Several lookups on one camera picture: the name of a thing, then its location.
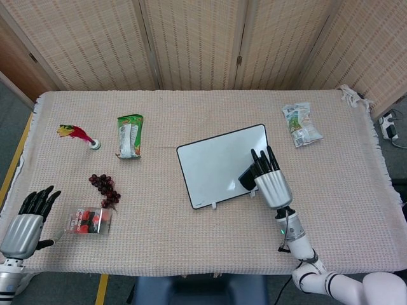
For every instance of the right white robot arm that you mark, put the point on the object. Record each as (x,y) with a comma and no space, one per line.
(318,260)

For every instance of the red yellow feather shuttlecock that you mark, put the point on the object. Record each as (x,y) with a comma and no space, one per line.
(79,135)

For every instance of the woven bamboo folding screen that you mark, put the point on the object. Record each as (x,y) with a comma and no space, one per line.
(203,41)

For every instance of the white power strip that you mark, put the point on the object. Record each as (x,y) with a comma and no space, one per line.
(388,127)

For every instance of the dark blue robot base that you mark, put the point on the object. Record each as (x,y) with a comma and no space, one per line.
(198,289)

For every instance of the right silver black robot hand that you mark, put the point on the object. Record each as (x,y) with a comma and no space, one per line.
(271,184)

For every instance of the clear white green snack packet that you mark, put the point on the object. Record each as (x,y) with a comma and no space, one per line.
(300,124)

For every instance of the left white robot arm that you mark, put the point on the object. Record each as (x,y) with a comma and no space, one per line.
(11,279)

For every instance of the white whiteboard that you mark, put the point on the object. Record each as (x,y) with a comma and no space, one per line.
(216,162)

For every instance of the clear red candy packet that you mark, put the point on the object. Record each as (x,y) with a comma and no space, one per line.
(90,221)

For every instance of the green white snack bag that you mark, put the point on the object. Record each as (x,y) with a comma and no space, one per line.
(129,136)

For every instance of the dark red grape bunch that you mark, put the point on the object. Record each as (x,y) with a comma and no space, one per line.
(106,187)

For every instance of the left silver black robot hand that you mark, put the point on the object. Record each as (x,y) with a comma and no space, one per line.
(27,222)

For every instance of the black whiteboard eraser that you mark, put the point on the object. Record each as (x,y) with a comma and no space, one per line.
(246,179)

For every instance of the white plastic board stand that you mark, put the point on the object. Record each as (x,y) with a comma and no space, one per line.
(215,205)

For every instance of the beige woven tablecloth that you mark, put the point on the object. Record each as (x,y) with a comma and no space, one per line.
(197,222)

